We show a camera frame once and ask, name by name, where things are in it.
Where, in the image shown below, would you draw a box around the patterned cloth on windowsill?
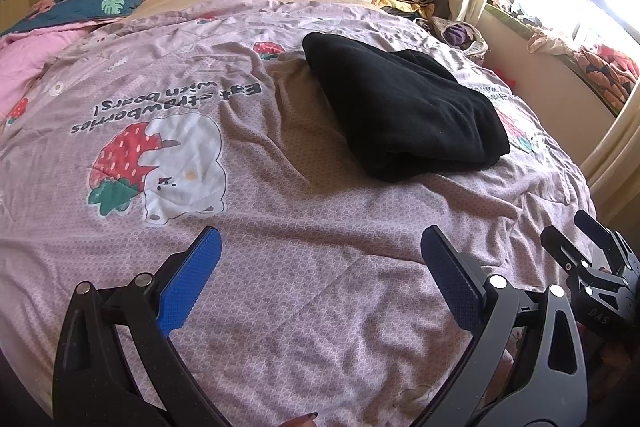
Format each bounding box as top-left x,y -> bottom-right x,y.
484,0 -> 640,118

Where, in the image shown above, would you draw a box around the left hand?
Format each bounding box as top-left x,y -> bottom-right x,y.
279,412 -> 318,427

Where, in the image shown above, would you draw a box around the black sweater orange cuffs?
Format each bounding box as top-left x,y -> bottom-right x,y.
303,32 -> 511,182

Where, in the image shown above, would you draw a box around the lilac strawberry bear duvet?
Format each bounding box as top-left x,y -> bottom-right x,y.
1,0 -> 594,426

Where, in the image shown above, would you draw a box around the purple cloth bundle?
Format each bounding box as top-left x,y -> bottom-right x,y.
442,23 -> 474,50

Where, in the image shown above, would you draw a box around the pink quilt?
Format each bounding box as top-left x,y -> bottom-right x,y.
0,22 -> 98,120

